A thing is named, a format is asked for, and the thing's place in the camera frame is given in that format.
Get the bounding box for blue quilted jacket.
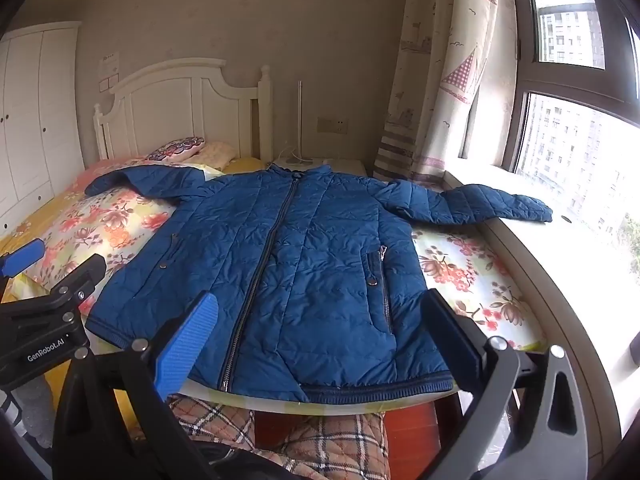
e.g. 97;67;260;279
84;164;554;405

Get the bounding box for floral bed sheet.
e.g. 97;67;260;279
0;157;548;411

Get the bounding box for patterned pillow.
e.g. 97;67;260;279
145;135;206;163

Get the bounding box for white wooden headboard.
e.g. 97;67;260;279
93;58;274;173

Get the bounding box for printed curtain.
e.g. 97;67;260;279
372;0;501;183

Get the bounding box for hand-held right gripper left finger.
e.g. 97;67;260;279
52;290;221;480

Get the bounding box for thin white lamp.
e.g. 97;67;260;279
285;80;326;166

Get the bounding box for white wardrobe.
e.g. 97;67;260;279
0;21;86;233

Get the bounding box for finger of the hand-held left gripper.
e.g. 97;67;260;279
42;254;108;311
0;238;47;282

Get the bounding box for pink cloth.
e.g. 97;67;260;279
197;141;238;168

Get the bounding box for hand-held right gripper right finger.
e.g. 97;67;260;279
422;287;591;480

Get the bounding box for white nightstand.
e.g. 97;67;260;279
267;157;368;177

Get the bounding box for window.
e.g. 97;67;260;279
502;0;640;281

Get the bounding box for person's plaid pants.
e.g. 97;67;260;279
167;395;391;480

